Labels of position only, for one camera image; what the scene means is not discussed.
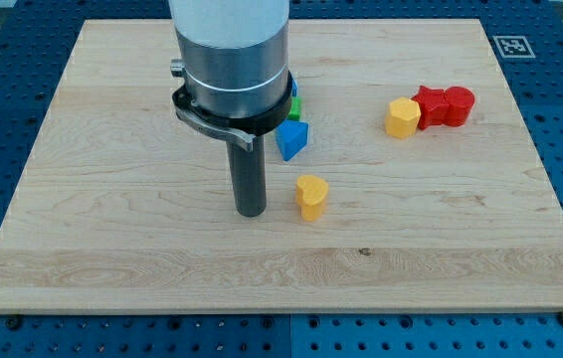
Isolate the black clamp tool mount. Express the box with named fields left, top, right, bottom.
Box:
left=172, top=73, right=293, bottom=152

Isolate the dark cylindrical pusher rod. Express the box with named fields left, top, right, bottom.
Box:
left=227, top=136, right=267, bottom=217

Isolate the yellow heart block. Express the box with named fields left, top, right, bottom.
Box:
left=295, top=174, right=329, bottom=222

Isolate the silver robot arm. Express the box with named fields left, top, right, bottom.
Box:
left=169, top=0, right=293, bottom=217

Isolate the blue triangle block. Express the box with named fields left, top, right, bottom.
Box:
left=276, top=119, right=309, bottom=161

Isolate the green block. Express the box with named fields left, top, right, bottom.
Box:
left=287, top=96, right=302, bottom=121

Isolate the small blue block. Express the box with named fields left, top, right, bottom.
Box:
left=291, top=79, right=298, bottom=97

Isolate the wooden board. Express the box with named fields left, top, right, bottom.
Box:
left=0, top=19, right=563, bottom=314

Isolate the yellow hexagon block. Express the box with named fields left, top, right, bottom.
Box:
left=384, top=97, right=421, bottom=139

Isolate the red star block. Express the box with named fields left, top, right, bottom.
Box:
left=412, top=86, right=450, bottom=130

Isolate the red cylinder block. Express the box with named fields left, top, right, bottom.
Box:
left=444, top=87, right=475, bottom=127

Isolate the white fiducial marker tag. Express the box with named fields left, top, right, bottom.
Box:
left=492, top=35, right=535, bottom=59

